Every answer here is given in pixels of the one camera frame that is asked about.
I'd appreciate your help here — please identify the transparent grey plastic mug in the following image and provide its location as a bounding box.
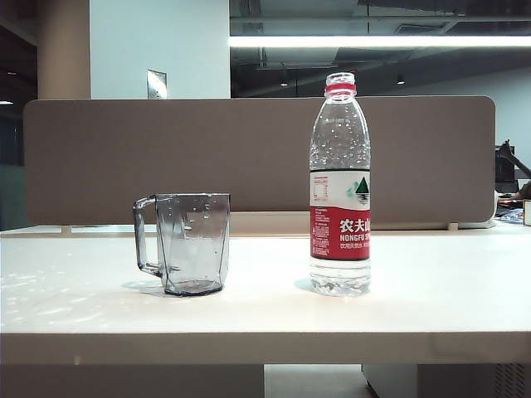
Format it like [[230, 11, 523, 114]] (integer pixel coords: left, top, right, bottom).
[[132, 192, 231, 297]]

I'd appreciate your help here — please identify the long white ceiling light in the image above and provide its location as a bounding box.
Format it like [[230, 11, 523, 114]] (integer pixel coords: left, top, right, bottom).
[[229, 35, 531, 49]]

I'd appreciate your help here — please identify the black monitor on arm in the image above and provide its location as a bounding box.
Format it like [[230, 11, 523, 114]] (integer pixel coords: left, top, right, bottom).
[[495, 139, 531, 196]]

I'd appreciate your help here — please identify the beige table leg panel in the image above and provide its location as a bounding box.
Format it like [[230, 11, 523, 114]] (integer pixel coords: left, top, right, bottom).
[[0, 363, 266, 398]]

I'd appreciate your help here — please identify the silver wall sign plate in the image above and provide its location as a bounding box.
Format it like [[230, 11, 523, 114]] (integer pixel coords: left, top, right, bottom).
[[145, 69, 168, 100]]

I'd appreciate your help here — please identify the background person forearm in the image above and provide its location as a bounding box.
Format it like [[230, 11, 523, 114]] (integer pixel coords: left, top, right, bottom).
[[497, 188, 531, 206]]

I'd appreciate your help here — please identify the beige round column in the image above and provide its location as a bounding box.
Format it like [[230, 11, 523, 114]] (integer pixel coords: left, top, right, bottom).
[[37, 0, 91, 100]]

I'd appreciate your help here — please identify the Nongfu Spring mineral water bottle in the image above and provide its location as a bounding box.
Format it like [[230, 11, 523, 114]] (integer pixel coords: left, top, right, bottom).
[[309, 70, 373, 298]]

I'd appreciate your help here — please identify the brown fabric desk partition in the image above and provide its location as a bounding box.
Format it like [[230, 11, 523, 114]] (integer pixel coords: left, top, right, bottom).
[[23, 95, 498, 227]]

